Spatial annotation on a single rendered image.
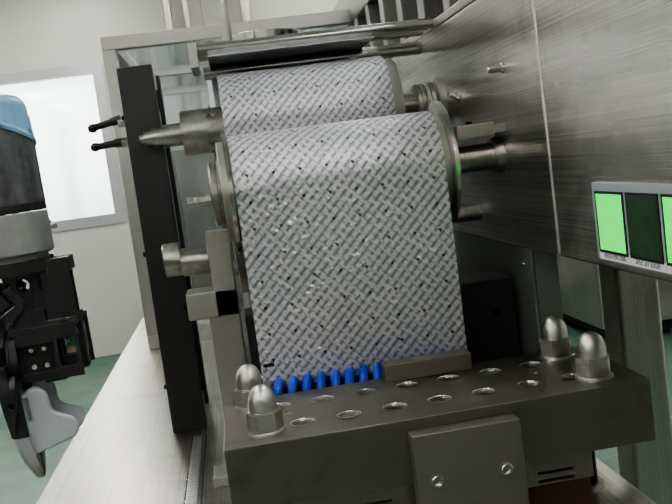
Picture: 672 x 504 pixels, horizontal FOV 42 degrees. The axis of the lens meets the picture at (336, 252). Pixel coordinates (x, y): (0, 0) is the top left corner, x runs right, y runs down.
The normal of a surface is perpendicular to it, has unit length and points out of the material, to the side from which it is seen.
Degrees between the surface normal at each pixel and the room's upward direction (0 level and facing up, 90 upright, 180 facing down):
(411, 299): 90
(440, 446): 90
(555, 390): 0
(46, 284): 90
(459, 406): 0
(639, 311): 90
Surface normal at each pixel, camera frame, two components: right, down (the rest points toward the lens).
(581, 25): -0.98, 0.14
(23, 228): 0.58, 0.00
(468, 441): 0.12, 0.09
